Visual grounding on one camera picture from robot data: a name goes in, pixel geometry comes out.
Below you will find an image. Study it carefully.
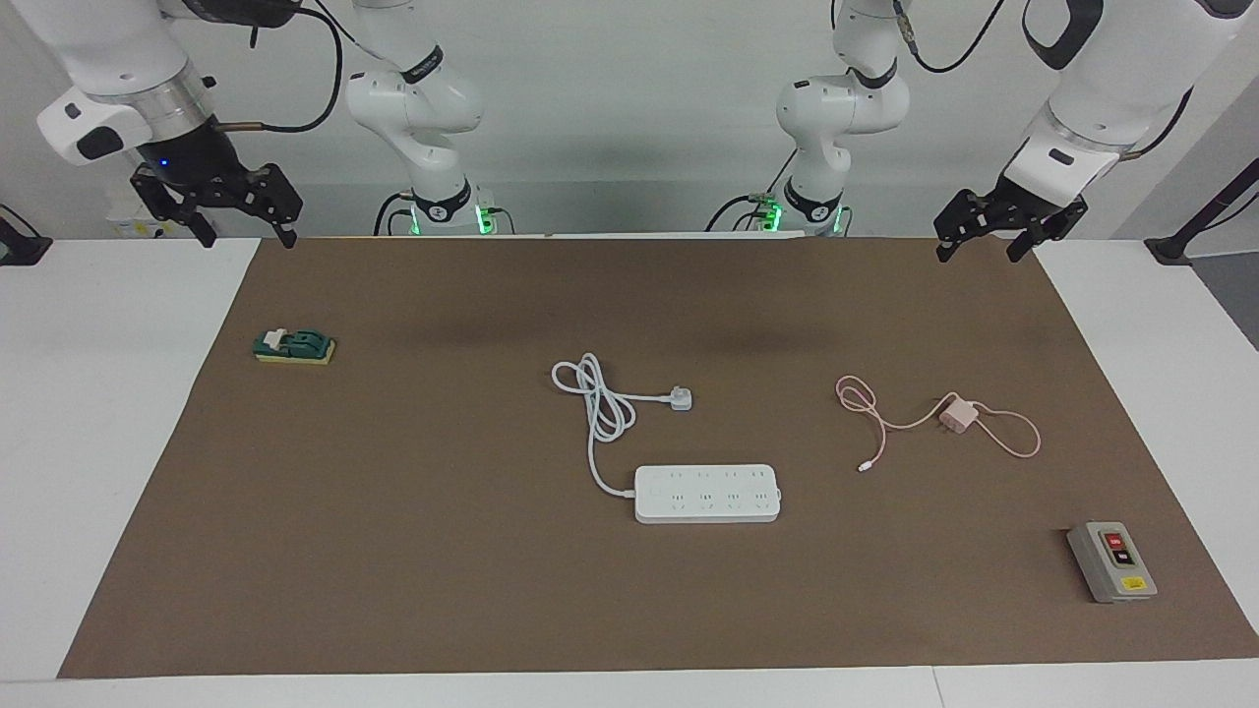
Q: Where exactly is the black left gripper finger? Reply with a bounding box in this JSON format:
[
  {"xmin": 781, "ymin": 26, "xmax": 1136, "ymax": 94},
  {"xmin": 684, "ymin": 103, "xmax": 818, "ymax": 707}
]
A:
[
  {"xmin": 1008, "ymin": 214, "xmax": 1078, "ymax": 264},
  {"xmin": 934, "ymin": 190, "xmax": 999, "ymax": 264}
]

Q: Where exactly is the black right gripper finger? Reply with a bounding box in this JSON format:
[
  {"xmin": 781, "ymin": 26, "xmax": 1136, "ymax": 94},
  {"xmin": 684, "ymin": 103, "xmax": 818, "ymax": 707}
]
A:
[
  {"xmin": 231, "ymin": 163, "xmax": 304, "ymax": 249},
  {"xmin": 131, "ymin": 165, "xmax": 217, "ymax": 249}
]

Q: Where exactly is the pink charger with cable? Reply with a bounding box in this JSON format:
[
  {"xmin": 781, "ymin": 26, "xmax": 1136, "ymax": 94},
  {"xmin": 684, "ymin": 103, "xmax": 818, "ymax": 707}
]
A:
[{"xmin": 835, "ymin": 375, "xmax": 1042, "ymax": 474}]

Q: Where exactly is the white power strip with cord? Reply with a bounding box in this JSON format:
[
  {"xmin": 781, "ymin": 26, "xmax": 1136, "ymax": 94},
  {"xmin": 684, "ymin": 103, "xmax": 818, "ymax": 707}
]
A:
[{"xmin": 551, "ymin": 352, "xmax": 783, "ymax": 525}]

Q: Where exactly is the white box with yellow label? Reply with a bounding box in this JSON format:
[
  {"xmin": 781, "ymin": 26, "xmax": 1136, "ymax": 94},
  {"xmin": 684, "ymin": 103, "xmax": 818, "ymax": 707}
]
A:
[{"xmin": 106, "ymin": 187, "xmax": 198, "ymax": 240}]

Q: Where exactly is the black clamp with slanted rod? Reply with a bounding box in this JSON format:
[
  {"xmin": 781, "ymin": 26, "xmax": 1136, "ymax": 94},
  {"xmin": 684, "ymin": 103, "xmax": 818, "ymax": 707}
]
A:
[{"xmin": 1145, "ymin": 157, "xmax": 1259, "ymax": 266}]

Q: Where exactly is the black table clamp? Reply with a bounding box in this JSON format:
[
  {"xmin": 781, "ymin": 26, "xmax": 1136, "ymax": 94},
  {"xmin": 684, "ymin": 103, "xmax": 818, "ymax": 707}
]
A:
[{"xmin": 0, "ymin": 204, "xmax": 53, "ymax": 267}]

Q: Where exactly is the brown paper mat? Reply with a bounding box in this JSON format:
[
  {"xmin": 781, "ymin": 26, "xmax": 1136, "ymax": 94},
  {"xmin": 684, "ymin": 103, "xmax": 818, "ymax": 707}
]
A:
[{"xmin": 57, "ymin": 236, "xmax": 1259, "ymax": 679}]

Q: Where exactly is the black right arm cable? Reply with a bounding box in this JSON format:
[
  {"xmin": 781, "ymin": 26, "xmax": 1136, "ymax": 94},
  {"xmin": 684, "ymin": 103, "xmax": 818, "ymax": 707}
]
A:
[{"xmin": 211, "ymin": 5, "xmax": 345, "ymax": 134}]

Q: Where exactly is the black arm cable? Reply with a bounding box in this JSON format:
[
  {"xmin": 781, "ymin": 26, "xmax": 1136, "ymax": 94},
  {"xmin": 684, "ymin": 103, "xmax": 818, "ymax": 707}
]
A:
[
  {"xmin": 890, "ymin": 0, "xmax": 1196, "ymax": 153},
  {"xmin": 211, "ymin": 5, "xmax": 345, "ymax": 134}
]

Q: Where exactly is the black base cable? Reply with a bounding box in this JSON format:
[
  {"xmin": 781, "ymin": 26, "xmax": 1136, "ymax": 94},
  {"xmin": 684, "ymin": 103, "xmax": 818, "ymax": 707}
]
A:
[
  {"xmin": 374, "ymin": 192, "xmax": 419, "ymax": 237},
  {"xmin": 705, "ymin": 195, "xmax": 763, "ymax": 233}
]

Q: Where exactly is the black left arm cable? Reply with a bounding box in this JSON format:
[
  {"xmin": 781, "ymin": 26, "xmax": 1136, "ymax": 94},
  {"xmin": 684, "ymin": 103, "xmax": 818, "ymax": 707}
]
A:
[{"xmin": 890, "ymin": 0, "xmax": 1196, "ymax": 153}]

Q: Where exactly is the green knife switch yellow base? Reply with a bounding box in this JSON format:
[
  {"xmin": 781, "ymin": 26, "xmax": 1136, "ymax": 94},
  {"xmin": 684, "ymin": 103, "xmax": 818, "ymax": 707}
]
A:
[{"xmin": 253, "ymin": 327, "xmax": 337, "ymax": 367}]

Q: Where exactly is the grey push-button switch box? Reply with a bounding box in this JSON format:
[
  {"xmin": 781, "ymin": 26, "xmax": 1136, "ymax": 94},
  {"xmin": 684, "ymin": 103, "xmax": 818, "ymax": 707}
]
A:
[{"xmin": 1066, "ymin": 521, "xmax": 1159, "ymax": 604}]

